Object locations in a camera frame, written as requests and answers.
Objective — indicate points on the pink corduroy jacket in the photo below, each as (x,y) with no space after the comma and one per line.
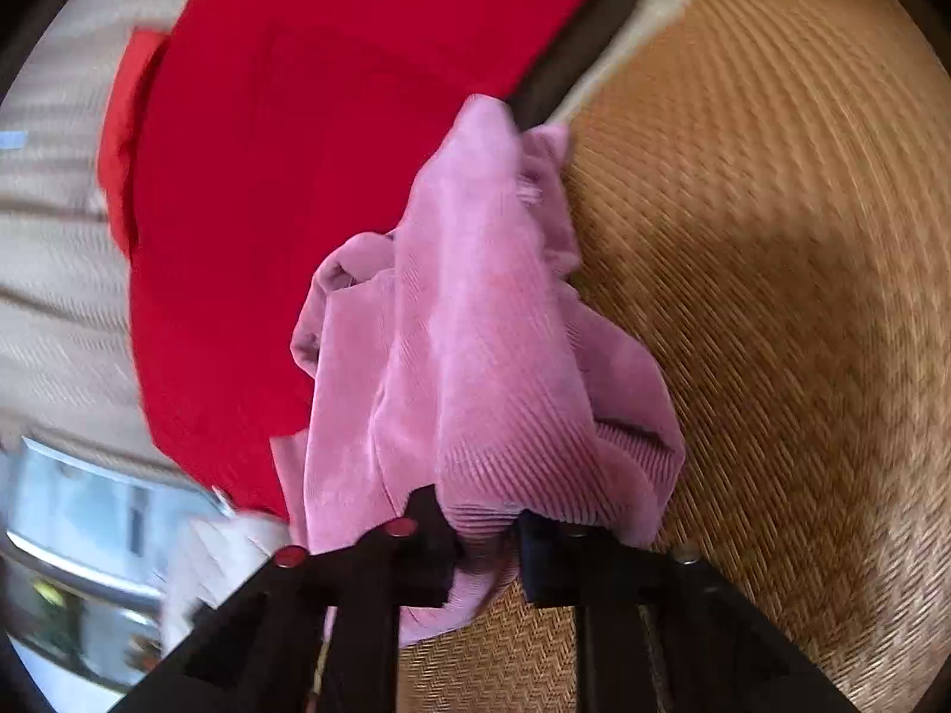
(453,353)

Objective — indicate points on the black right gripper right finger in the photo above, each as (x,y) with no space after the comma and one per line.
(583,569)

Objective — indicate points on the window glass pane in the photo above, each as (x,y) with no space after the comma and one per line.
(88,521)

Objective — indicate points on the red cushion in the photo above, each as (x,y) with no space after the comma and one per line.
(121,129)

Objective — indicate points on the red blanket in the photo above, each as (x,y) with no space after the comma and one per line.
(274,131)

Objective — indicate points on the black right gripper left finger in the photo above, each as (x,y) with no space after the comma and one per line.
(408,561)

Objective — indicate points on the woven bamboo bed mat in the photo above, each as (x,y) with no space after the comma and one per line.
(761,193)

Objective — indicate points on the beige patterned curtain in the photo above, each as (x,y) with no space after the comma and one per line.
(68,379)

